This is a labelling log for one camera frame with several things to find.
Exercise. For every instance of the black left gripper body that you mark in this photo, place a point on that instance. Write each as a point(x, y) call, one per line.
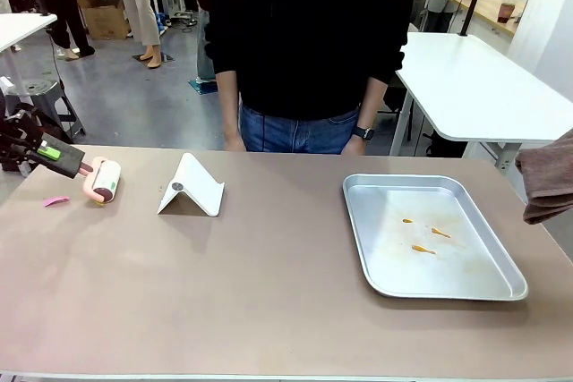
point(20, 136)

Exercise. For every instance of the pink white lint roller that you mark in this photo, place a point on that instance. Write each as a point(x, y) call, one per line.
point(105, 180)

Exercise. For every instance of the brown towel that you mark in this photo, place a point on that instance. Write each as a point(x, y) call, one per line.
point(548, 176)

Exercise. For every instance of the person's left forearm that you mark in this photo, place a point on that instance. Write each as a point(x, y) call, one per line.
point(371, 100)

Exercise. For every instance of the person's right forearm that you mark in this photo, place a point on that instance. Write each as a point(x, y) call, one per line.
point(227, 104)

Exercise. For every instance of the person's right hand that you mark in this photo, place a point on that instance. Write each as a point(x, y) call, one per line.
point(234, 141)

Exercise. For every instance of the person's left hand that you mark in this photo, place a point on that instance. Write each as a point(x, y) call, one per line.
point(355, 146)

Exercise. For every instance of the pink lint roller cap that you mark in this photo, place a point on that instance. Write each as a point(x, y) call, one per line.
point(57, 201)

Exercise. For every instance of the grey metal stool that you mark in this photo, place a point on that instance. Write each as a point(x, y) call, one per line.
point(49, 93)

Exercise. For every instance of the small white table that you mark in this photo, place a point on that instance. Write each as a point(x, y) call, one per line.
point(22, 28)

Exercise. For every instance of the white folded tablet stand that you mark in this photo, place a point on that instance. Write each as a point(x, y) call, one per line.
point(197, 185)

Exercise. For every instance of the bystander in black trousers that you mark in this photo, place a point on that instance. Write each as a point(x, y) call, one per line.
point(67, 6)

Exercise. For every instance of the black floor mat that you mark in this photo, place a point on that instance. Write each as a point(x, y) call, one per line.
point(166, 57)

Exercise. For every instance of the brown cardboard box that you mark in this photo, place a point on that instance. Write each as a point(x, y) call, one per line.
point(105, 19)

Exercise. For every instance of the teal floor mat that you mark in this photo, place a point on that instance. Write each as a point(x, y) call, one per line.
point(203, 87)

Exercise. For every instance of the bystander in beige trousers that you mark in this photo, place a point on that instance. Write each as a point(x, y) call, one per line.
point(141, 2)

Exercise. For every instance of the bystander in blue jeans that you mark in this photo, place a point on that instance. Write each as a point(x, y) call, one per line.
point(205, 42)

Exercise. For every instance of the blue jeans of person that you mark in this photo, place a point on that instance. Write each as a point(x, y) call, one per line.
point(286, 136)

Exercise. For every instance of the person in black shirt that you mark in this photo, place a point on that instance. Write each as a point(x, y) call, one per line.
point(309, 33)

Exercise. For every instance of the black wrist watch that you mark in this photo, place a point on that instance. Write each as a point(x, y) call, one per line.
point(363, 133)

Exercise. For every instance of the silver metal tray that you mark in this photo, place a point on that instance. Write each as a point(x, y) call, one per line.
point(403, 265)

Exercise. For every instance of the large white table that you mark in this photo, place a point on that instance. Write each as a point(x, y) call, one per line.
point(470, 82)

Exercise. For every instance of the wooden top workbench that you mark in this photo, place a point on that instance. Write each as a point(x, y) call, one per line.
point(483, 11)

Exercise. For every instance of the plastic cup with dark drink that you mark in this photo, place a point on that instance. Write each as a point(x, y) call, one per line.
point(506, 11)

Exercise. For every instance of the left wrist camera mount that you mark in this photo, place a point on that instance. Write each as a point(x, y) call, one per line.
point(5, 84)

